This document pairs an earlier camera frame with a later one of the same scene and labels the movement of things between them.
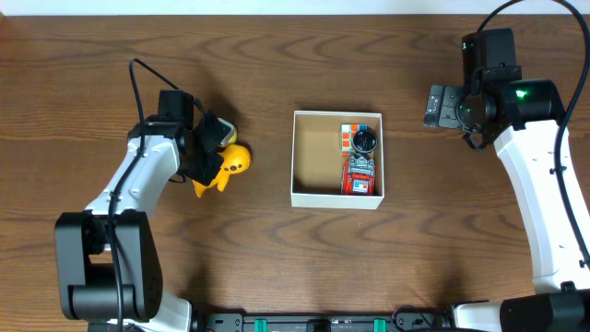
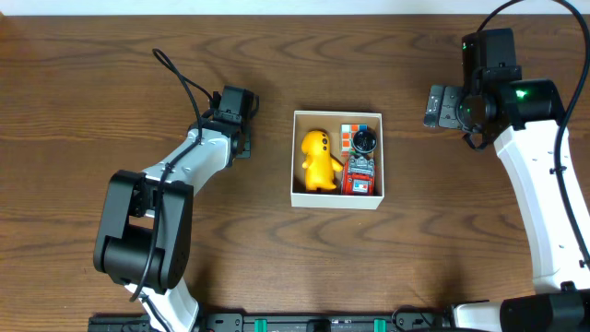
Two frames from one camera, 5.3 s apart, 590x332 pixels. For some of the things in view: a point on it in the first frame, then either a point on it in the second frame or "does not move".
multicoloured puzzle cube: (348, 132) does not move
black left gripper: (203, 164) to (244, 143)
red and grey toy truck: (358, 176) does not move
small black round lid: (364, 141) does not move
